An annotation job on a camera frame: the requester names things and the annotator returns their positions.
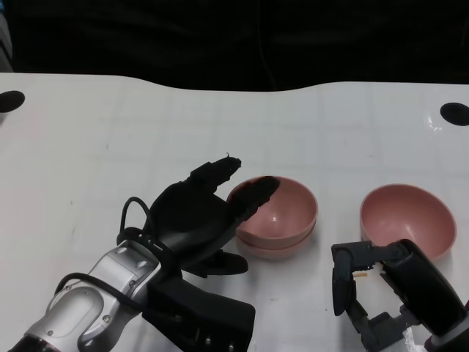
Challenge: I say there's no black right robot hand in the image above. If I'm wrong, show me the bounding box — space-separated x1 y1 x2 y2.
330 238 468 352

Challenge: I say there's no black table grommet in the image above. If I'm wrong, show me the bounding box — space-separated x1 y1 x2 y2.
439 102 469 127
0 90 26 114

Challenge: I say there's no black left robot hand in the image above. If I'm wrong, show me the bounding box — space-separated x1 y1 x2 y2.
148 155 283 279

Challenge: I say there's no pink bowl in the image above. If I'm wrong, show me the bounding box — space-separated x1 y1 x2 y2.
237 219 317 260
360 184 458 260
226 175 319 243

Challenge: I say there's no black cloth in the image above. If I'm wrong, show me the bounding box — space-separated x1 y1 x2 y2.
0 0 469 93

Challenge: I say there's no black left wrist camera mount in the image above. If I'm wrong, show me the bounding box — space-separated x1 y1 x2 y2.
141 273 256 352

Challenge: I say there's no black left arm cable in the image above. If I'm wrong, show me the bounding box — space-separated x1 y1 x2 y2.
54 197 155 312

